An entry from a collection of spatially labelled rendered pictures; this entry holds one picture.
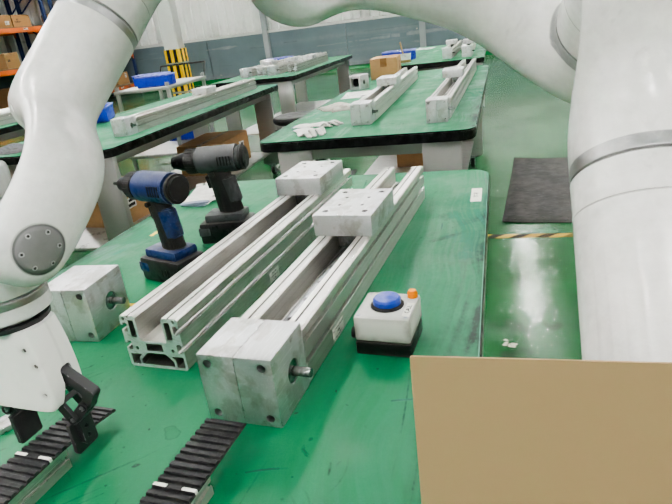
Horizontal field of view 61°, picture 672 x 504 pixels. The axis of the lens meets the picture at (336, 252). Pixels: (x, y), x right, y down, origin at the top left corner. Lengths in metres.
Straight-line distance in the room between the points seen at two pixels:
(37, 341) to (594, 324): 0.53
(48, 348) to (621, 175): 0.57
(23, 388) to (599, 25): 0.65
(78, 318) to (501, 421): 0.79
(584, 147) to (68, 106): 0.49
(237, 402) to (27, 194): 0.34
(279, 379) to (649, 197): 0.43
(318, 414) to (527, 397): 0.42
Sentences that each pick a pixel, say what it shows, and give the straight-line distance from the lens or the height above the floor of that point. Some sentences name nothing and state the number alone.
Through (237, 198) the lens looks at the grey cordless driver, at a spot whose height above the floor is 0.88.
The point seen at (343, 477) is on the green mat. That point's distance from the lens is 0.64.
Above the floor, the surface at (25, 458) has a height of 0.81.
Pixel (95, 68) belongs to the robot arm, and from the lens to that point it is 0.68.
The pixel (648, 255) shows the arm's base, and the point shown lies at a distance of 0.48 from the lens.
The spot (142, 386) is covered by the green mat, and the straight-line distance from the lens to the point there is 0.87.
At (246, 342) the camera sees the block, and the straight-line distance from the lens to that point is 0.71.
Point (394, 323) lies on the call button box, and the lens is 0.78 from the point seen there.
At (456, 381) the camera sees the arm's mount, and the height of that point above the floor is 1.02.
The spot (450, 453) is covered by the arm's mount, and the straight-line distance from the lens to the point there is 0.37.
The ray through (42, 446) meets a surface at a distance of 0.76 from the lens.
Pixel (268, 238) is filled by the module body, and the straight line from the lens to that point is 1.06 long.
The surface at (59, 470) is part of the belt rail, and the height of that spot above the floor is 0.79.
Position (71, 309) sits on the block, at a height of 0.84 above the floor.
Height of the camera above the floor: 1.22
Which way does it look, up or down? 22 degrees down
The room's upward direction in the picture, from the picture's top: 7 degrees counter-clockwise
